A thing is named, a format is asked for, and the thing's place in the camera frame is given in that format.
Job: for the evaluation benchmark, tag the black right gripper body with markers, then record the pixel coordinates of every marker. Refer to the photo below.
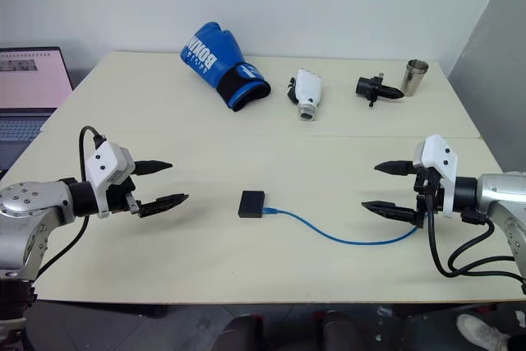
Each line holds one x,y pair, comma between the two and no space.
429,190

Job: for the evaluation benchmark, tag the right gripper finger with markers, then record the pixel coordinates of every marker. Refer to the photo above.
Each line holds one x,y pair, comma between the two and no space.
392,210
396,167

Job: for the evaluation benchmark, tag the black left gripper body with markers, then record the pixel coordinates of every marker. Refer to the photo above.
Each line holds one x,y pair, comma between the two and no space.
121,199

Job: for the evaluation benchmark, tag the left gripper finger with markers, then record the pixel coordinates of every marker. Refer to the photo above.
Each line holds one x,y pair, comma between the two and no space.
152,167
162,204

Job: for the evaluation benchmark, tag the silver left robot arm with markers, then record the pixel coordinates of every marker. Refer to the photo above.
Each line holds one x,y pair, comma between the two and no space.
29,203

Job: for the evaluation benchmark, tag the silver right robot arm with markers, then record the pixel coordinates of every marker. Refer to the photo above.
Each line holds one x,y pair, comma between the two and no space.
497,195

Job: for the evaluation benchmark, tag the small black box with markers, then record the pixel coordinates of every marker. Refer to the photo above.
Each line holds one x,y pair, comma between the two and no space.
251,204

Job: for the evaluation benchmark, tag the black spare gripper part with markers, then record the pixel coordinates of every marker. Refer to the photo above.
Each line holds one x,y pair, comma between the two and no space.
376,88

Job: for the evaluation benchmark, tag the stainless steel cup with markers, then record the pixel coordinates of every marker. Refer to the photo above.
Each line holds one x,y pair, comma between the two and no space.
413,79

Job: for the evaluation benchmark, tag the white spare gripper unit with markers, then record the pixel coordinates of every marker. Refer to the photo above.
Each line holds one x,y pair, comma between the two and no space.
308,88

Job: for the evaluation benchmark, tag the blue boxing glove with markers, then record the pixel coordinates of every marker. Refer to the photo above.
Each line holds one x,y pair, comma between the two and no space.
222,63

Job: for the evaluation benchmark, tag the white sneaker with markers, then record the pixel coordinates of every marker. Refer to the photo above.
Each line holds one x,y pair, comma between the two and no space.
481,332

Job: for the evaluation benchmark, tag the open laptop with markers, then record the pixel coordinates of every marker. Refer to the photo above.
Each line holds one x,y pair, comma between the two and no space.
29,79

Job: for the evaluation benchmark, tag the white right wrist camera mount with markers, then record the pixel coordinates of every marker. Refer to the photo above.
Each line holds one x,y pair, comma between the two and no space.
441,158

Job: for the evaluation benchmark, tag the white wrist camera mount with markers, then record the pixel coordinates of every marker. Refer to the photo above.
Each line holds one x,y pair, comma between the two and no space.
441,158
102,162

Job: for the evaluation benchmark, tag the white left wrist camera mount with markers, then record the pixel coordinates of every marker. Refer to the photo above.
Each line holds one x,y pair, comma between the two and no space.
102,162

